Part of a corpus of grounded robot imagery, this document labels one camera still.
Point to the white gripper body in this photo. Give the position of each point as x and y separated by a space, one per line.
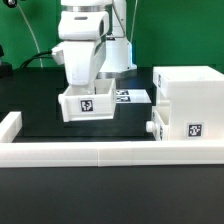
83 61

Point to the white drawer box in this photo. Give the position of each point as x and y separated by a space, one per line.
98 105
158 125

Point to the white front drawer box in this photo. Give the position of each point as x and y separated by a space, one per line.
158 125

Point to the white drawer cabinet frame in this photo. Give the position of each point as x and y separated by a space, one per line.
193 99

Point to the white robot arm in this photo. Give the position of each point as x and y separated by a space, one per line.
93 40

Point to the white fiducial marker sheet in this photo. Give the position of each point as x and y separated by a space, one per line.
132 96

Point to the black device at left edge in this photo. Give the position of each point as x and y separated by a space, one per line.
5 68

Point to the white U-shaped border fence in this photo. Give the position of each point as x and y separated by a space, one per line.
99 154

